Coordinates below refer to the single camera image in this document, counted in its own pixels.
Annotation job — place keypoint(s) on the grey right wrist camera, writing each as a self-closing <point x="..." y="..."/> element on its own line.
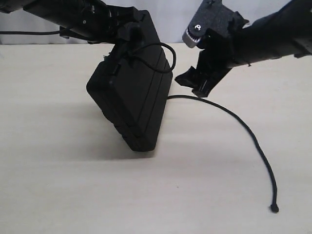
<point x="211" y="18"/>

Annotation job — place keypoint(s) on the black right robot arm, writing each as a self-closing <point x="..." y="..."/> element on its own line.
<point x="283" y="33"/>

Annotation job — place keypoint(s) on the white backdrop curtain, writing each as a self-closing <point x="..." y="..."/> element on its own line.
<point x="170" y="18"/>

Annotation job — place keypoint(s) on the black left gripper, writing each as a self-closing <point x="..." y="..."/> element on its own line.
<point x="101" y="22"/>

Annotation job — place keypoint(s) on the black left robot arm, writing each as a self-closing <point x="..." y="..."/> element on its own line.
<point x="65" y="13"/>

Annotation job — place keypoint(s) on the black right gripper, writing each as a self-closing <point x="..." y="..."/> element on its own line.
<point x="211" y="66"/>

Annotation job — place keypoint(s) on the black plastic carrying case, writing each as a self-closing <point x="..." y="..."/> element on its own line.
<point x="131" y="87"/>

